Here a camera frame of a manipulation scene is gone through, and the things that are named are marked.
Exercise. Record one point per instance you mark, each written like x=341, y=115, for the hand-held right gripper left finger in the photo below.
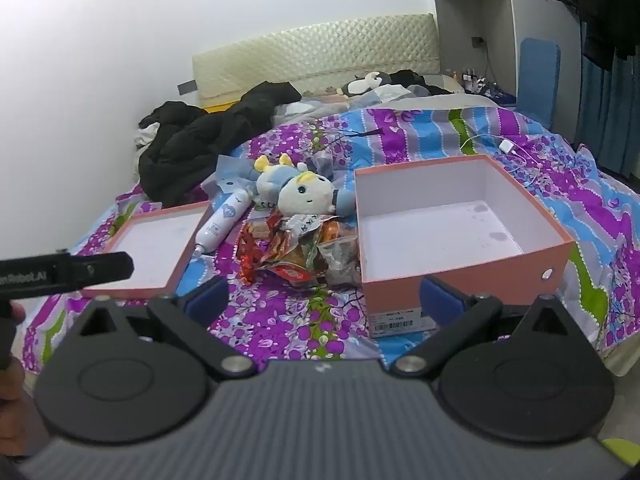
x=207, y=297

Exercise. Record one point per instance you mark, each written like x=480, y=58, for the blue white plush toy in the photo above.
x=300, y=192

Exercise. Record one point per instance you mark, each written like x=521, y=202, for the orange red foil snack packet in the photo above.
x=292, y=252

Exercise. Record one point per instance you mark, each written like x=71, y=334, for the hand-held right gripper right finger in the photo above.
x=440, y=295

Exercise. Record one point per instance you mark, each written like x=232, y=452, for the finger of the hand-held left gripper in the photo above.
x=100, y=267

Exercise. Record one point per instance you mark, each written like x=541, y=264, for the white cloth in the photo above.
x=145, y=135

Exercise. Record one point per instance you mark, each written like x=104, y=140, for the beige quilted headboard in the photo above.
x=310, y=55

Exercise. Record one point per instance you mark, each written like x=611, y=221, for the clear plastic wrap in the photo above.
x=320, y=162

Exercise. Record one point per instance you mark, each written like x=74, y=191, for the pink box lid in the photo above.
x=150, y=245

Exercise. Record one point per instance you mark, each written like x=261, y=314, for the grey tag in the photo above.
x=186, y=87

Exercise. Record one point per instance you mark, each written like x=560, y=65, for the white spray bottle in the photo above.
x=225, y=217

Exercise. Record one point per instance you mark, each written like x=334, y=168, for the person's left hand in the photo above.
x=11, y=382

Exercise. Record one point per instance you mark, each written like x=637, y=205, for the blue cushion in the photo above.
x=537, y=75

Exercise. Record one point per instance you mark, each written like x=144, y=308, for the light grey cloth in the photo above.
x=300, y=109

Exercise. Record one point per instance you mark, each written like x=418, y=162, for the purple floral duvet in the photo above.
x=425, y=130

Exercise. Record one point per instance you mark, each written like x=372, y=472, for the black white penguin plush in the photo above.
x=367, y=82

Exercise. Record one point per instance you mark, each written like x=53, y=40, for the black jacket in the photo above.
x=200, y=145

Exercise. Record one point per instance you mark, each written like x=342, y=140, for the wall socket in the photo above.
x=478, y=41

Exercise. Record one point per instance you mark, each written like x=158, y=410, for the white wardrobe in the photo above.
x=450, y=20

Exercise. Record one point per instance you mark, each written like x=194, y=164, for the light blue dotted wrapper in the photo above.
x=227, y=176

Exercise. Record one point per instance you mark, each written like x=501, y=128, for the red gold snack packet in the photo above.
x=252, y=252

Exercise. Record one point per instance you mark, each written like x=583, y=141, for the white black-print snack packet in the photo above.
x=306, y=223

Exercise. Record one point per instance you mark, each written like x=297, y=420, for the blue curtain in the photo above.
x=595, y=110

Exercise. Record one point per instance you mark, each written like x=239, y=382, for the row of small bottles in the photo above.
x=470, y=79

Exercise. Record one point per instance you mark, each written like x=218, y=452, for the hanging dark clothes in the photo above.
x=605, y=10

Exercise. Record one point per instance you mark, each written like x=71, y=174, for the pink cardboard box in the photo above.
x=450, y=230

